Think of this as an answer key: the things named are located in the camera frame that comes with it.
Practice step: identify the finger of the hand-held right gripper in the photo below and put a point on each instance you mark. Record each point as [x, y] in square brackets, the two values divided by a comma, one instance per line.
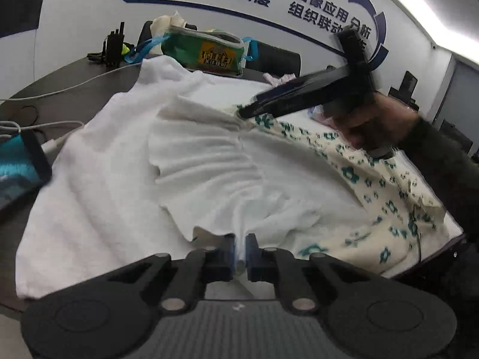
[273, 107]
[280, 91]

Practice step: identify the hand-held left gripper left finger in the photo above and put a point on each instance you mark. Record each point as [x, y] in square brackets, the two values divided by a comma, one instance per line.
[230, 256]

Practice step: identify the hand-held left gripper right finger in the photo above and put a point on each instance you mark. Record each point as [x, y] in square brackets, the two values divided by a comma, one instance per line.
[251, 256]

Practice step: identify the cream teal floral garment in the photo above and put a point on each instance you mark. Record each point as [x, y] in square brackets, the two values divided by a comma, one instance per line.
[374, 194]

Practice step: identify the person's right forearm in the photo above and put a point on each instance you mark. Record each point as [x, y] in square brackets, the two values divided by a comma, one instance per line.
[441, 164]

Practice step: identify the person's right hand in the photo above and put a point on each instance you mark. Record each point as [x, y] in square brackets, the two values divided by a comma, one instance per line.
[378, 127]

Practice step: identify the black office chair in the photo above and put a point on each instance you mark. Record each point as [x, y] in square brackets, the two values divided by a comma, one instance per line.
[146, 31]
[277, 58]

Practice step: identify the black monitor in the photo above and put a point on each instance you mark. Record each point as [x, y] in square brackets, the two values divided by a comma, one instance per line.
[409, 82]
[454, 136]

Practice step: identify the cream cloth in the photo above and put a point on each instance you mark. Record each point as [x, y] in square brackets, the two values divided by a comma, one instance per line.
[168, 20]

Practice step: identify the white towel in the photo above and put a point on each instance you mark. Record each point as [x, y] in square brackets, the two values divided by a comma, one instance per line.
[93, 202]

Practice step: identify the yellow-green small object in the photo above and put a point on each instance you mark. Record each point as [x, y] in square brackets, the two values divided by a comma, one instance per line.
[126, 49]

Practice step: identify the black walkie-talkie charger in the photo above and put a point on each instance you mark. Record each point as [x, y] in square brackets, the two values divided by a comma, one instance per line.
[113, 48]

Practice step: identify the smartphone with blue screen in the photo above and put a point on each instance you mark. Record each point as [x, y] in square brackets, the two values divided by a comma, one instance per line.
[20, 172]

